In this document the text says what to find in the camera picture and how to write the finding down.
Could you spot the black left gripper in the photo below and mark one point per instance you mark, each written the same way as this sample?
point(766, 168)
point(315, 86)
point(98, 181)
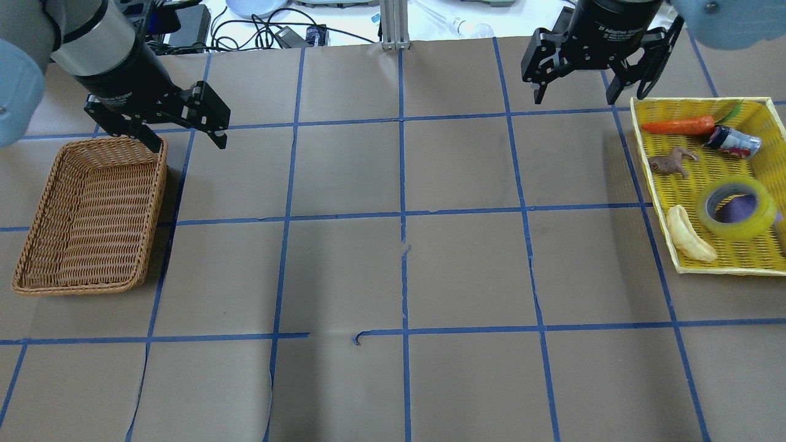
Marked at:
point(128, 81)

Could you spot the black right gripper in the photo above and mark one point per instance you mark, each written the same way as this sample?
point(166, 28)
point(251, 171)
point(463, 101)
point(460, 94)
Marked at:
point(610, 21)

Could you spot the yellow clear tape roll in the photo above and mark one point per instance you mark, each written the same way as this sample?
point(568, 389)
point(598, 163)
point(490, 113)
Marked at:
point(724, 188)

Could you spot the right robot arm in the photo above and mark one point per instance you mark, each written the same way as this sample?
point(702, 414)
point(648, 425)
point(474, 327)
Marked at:
point(724, 25)

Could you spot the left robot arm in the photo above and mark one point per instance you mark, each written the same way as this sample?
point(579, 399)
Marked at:
point(94, 42)

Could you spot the black box device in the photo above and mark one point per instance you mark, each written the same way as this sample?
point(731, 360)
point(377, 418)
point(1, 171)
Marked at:
point(191, 36)

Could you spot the orange toy carrot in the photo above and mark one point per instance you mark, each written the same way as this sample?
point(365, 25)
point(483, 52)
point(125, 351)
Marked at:
point(694, 126)

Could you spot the brown toy lion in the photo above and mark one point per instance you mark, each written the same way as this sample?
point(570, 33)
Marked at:
point(671, 162)

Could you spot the brown wicker basket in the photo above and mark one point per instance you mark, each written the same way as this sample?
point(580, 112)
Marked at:
point(95, 223)

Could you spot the light blue plate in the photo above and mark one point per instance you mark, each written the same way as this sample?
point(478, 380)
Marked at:
point(259, 8)

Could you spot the black power adapter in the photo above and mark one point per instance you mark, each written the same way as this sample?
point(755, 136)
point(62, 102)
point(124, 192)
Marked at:
point(286, 37)

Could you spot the small labelled jar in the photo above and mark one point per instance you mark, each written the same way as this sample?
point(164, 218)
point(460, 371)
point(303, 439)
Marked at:
point(734, 143)

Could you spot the pale yellow toy banana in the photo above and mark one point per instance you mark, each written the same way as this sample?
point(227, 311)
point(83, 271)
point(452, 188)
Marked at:
point(685, 237)

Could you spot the purple block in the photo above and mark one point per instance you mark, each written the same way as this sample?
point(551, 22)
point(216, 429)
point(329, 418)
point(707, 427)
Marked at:
point(742, 208)

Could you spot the yellow plastic basket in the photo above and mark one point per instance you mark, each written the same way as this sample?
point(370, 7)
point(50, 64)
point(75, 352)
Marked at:
point(751, 247)

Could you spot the aluminium frame post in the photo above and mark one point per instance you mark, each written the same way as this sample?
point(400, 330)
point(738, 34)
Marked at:
point(394, 25)

